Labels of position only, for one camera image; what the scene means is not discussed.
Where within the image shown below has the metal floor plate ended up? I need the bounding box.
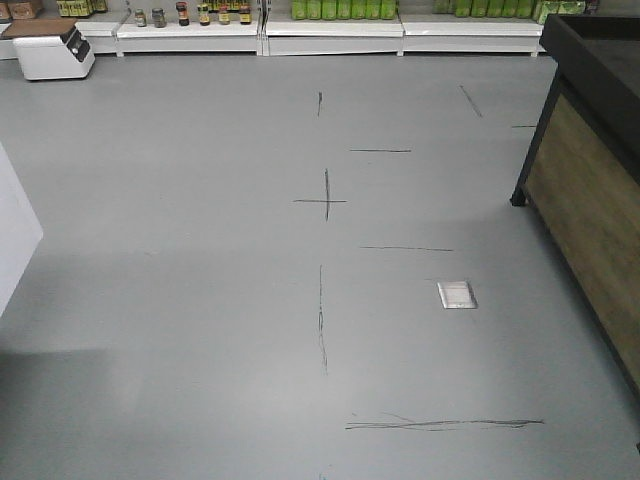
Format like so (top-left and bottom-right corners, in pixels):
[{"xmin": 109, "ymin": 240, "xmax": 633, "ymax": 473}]
[{"xmin": 437, "ymin": 280, "xmax": 478, "ymax": 309}]

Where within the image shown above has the black wooden produce stand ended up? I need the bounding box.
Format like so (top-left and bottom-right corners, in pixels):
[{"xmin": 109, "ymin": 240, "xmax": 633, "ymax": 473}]
[{"xmin": 511, "ymin": 14, "xmax": 639, "ymax": 392}]

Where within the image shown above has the dark sauce jar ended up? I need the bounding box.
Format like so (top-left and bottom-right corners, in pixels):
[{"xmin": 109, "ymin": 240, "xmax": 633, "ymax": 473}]
[{"xmin": 175, "ymin": 1, "xmax": 190, "ymax": 26}]

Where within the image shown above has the white store shelf unit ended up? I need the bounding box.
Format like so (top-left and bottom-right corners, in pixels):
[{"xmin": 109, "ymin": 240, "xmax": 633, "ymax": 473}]
[{"xmin": 77, "ymin": 1, "xmax": 544, "ymax": 57}]

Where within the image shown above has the white box appliance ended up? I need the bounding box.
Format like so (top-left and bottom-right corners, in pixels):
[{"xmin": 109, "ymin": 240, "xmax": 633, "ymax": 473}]
[{"xmin": 2, "ymin": 18, "xmax": 95, "ymax": 81}]

